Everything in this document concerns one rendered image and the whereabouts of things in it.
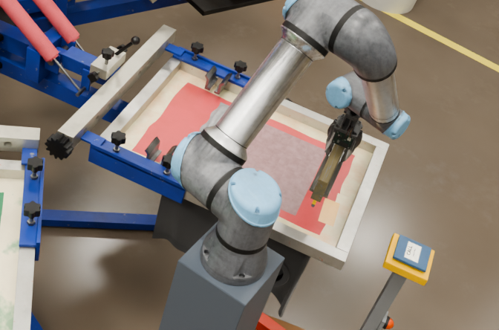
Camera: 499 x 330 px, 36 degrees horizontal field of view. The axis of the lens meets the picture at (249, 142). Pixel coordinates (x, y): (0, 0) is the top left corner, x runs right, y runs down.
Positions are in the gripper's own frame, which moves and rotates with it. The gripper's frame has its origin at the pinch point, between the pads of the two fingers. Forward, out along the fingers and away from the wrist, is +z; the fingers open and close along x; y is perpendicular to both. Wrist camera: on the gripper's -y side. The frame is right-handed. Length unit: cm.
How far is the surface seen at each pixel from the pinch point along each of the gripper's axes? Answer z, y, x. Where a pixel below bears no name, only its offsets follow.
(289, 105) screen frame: 10.2, -26.8, -21.0
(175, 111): 14, -4, -52
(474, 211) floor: 109, -143, 74
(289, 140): 13.7, -14.0, -15.9
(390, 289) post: 28.1, 13.7, 30.9
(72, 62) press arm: 7, 3, -86
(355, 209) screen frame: 10.3, 7.6, 11.6
